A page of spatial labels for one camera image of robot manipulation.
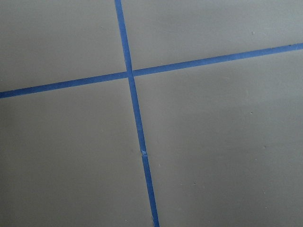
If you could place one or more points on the long blue tape strip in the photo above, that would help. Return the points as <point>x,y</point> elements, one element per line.
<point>136,110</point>

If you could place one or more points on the crossing blue tape strip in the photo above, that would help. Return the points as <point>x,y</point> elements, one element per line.
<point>150,70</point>

